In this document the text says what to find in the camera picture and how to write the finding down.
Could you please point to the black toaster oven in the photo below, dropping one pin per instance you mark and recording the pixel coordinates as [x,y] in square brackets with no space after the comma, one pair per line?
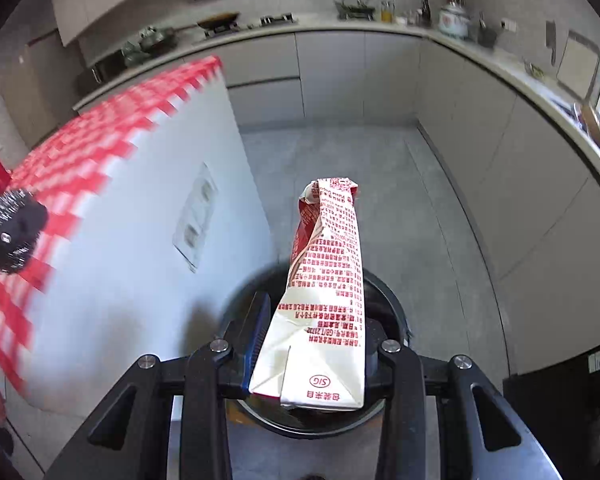
[100,75]

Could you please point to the red checked tablecloth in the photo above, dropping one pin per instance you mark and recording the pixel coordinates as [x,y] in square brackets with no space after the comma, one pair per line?
[80,160]

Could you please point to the white red-print milk carton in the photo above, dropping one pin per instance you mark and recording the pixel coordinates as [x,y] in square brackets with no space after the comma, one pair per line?
[325,310]

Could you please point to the black gas stove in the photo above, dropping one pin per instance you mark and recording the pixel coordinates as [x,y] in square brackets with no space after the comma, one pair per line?
[275,22]

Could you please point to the brown wooden tray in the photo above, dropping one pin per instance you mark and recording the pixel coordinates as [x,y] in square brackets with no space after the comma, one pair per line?
[594,120]

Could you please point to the dark utensil holder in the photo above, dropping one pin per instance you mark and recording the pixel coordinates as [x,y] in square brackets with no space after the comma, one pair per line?
[487,35]

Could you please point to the beige fridge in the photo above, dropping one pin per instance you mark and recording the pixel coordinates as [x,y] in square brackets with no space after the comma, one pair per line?
[35,90]

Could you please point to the orange oil bottle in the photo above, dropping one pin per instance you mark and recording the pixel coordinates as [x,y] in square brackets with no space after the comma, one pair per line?
[387,12]

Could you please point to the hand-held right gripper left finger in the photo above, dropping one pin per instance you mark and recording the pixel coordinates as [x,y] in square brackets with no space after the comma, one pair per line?
[259,332]

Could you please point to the grey base cabinets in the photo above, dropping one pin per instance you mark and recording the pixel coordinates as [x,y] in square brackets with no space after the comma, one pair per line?
[455,160]

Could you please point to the dark glass bottle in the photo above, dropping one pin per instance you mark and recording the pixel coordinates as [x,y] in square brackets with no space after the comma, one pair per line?
[426,12]

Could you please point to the pale cutting board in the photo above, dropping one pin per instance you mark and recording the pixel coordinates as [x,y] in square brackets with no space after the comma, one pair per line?
[577,65]

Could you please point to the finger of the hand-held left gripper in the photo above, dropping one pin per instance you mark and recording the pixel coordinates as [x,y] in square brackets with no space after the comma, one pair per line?
[15,232]

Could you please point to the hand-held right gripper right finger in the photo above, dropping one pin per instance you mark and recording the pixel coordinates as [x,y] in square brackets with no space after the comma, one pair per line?
[400,375]

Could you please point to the island socket panel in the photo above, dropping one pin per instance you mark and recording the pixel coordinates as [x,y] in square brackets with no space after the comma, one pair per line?
[195,220]

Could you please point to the hanging cleaver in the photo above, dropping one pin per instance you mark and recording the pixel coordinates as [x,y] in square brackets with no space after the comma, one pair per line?
[551,40]

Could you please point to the green teapot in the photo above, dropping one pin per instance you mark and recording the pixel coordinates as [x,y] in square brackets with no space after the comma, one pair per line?
[131,55]

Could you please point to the white kitchen island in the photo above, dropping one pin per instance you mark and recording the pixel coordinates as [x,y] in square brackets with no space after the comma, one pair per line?
[130,285]

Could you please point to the black bucket bin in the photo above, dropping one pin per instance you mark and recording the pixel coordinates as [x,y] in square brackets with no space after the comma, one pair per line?
[387,300]

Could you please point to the black appliance with sticker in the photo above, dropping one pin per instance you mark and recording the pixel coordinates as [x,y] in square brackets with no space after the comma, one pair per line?
[555,420]

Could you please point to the dark pot with lid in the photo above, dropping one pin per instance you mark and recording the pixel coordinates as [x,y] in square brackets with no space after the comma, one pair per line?
[156,40]

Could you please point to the white rice cooker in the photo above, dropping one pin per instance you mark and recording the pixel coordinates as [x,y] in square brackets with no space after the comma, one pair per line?
[453,20]

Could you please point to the black frying pan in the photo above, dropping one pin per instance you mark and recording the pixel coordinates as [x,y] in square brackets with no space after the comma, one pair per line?
[220,21]

